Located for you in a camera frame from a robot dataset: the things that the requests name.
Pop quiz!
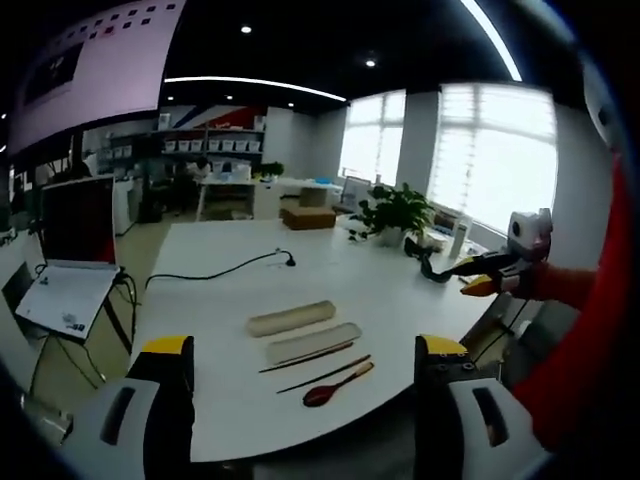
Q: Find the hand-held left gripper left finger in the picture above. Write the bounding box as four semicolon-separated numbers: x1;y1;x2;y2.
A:
74;335;195;480

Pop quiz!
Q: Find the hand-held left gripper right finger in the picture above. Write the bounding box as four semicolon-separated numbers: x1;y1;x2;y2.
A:
414;334;551;480

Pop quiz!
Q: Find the dark red wooden spoon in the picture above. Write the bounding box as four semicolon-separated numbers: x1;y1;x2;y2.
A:
302;361;376;406

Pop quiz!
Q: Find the dark wooden chopstick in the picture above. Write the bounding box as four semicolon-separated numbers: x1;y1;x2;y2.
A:
276;354;373;395
258;340;355;375

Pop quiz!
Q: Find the beige cutlery case tray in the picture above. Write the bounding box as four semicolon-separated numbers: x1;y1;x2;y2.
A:
265;322;363;366

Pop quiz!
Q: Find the beige bamboo mat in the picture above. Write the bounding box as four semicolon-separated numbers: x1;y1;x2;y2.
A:
246;299;337;339

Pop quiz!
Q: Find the white box by window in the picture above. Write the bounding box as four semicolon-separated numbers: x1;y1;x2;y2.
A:
448;219;474;260

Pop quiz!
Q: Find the black curved desk object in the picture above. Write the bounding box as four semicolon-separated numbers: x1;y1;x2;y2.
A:
403;237;449;285

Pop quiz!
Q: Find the green potted plant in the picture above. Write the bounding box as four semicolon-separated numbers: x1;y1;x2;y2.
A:
348;182;437;247

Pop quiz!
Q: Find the open white laptop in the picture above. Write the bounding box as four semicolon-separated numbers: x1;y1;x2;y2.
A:
14;174;121;342

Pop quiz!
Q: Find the brown cardboard box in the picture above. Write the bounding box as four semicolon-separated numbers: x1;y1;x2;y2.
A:
282;206;337;231

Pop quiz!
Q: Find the white counter cabinet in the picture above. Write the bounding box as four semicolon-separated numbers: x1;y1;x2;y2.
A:
195;175;281;222

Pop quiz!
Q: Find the shelf with white bins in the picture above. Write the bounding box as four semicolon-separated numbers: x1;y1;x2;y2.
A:
149;113;266;169

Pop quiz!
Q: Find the black power cable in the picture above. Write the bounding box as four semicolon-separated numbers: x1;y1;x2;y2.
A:
145;247;298;291

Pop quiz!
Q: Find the large wall display screen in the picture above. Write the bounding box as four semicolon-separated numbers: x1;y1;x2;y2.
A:
7;0;187;157

